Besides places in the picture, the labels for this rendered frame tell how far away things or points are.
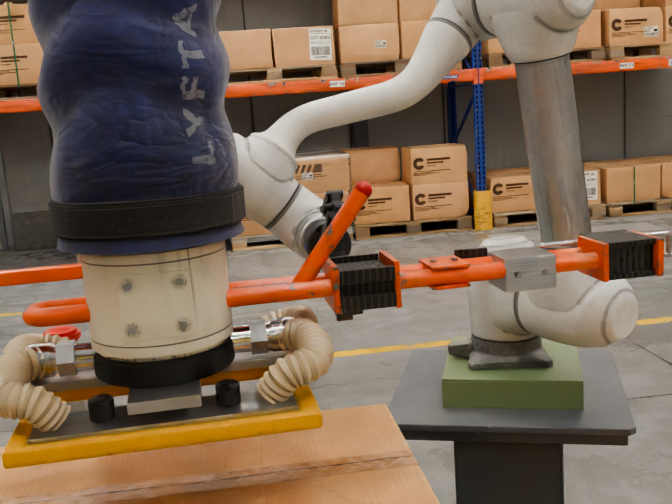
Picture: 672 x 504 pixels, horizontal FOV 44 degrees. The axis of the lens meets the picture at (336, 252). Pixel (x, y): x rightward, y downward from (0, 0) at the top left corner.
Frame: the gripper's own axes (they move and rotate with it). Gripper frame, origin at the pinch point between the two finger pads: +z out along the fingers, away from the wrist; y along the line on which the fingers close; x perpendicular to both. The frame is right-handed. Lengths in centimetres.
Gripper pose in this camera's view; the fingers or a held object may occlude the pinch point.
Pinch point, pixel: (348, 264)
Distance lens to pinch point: 118.8
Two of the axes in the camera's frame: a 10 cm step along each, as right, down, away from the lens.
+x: -9.8, 1.1, -1.5
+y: 0.8, 9.8, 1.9
